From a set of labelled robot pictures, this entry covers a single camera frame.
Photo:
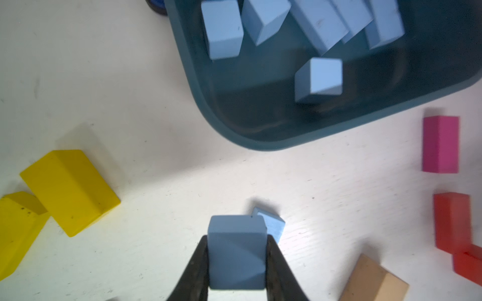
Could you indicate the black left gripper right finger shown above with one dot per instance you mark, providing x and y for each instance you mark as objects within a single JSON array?
[{"x": 281, "y": 284}]

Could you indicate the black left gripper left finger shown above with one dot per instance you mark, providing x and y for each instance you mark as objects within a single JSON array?
[{"x": 194, "y": 282}]

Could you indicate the blue cube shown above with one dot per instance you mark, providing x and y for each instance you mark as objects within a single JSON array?
[
  {"x": 275, "y": 224},
  {"x": 262, "y": 19},
  {"x": 223, "y": 28},
  {"x": 237, "y": 250},
  {"x": 317, "y": 80}
]

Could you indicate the blue long block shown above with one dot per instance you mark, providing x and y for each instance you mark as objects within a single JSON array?
[
  {"x": 387, "y": 25},
  {"x": 355, "y": 14},
  {"x": 320, "y": 22}
]

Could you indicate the tan wood block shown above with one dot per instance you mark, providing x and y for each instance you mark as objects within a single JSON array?
[{"x": 370, "y": 281}]

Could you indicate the yellow block upright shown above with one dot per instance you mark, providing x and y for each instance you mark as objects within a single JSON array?
[{"x": 71, "y": 189}]

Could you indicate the yellow block slanted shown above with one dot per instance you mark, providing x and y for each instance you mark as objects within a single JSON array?
[{"x": 22, "y": 219}]

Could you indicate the red long block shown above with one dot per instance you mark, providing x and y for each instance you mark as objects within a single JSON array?
[{"x": 452, "y": 219}]

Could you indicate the red square block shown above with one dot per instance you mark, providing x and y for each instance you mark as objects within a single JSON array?
[{"x": 468, "y": 264}]

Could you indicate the teal plastic bin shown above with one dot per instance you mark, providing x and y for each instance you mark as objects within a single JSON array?
[{"x": 249, "y": 99}]

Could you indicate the magenta block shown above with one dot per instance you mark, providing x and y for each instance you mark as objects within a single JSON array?
[{"x": 441, "y": 144}]

